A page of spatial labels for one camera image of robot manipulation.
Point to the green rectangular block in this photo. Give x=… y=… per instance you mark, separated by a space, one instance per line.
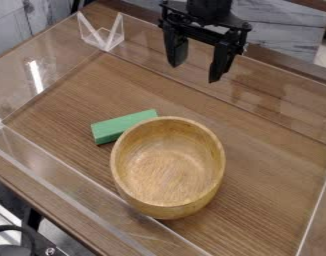
x=106 y=131

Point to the clear acrylic tray wall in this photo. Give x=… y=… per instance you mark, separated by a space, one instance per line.
x=60 y=85

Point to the clear acrylic corner bracket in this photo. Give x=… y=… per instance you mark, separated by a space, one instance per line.
x=102 y=38

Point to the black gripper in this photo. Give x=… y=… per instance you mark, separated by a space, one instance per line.
x=206 y=21

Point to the brown wooden bowl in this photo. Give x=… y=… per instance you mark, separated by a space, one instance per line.
x=167 y=165

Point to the black table leg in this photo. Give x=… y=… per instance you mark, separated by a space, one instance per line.
x=31 y=218

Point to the black base with bolt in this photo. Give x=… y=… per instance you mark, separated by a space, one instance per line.
x=39 y=245

